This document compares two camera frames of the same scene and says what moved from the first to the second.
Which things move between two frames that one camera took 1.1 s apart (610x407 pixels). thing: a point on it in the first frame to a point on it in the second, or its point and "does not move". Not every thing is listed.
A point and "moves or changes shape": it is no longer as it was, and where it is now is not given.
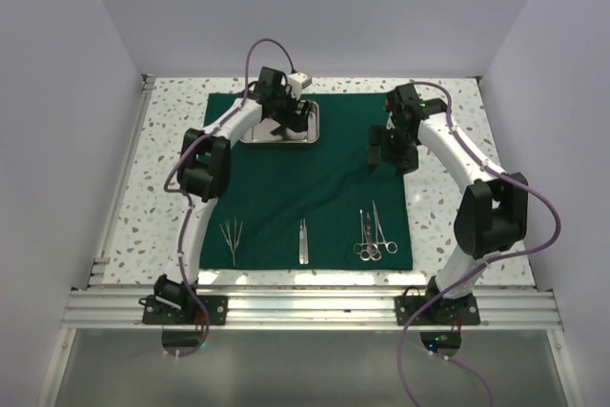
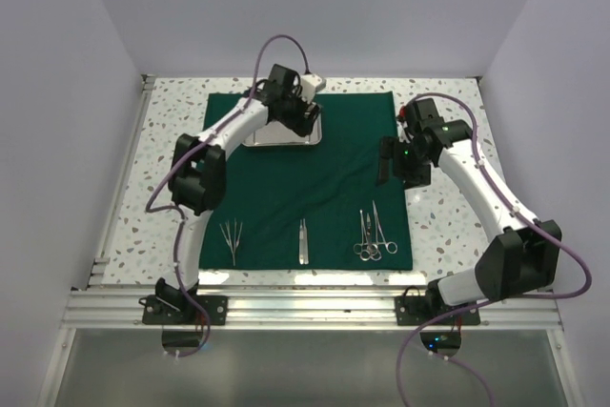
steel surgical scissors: x=372 y=251 does not move
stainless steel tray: x=261 y=131 moves or changes shape
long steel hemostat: x=380 y=238 does not move
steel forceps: x=235 y=245 does not move
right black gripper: x=405 y=163 to x=391 y=149
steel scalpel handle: x=301 y=243 does not move
